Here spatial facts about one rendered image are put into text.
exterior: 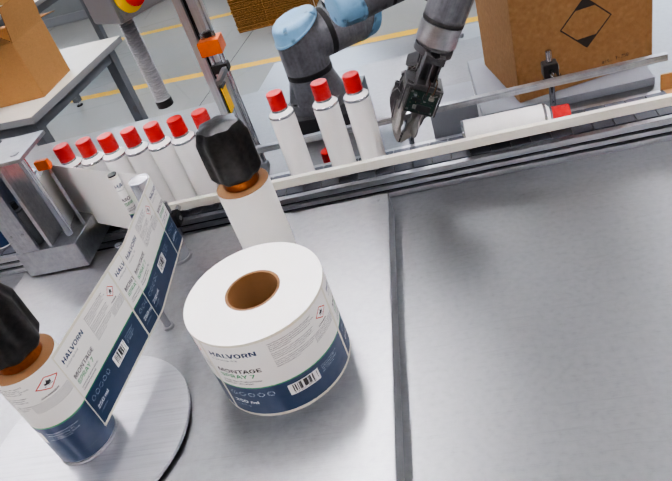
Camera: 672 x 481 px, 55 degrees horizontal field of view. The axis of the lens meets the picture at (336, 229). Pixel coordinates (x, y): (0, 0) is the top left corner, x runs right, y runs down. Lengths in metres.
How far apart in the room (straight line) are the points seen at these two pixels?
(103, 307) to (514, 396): 0.59
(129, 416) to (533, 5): 1.07
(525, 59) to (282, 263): 0.77
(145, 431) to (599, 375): 0.63
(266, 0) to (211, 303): 4.58
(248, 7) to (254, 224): 4.45
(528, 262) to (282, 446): 0.50
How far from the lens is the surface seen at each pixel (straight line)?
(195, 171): 1.36
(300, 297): 0.85
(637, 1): 1.54
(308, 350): 0.86
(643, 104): 1.32
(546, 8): 1.44
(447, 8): 1.15
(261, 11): 5.42
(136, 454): 0.98
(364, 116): 1.26
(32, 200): 1.41
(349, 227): 1.18
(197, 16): 1.38
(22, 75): 2.99
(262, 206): 1.03
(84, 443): 0.99
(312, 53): 1.57
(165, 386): 1.03
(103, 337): 0.99
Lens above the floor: 1.56
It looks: 35 degrees down
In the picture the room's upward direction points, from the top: 20 degrees counter-clockwise
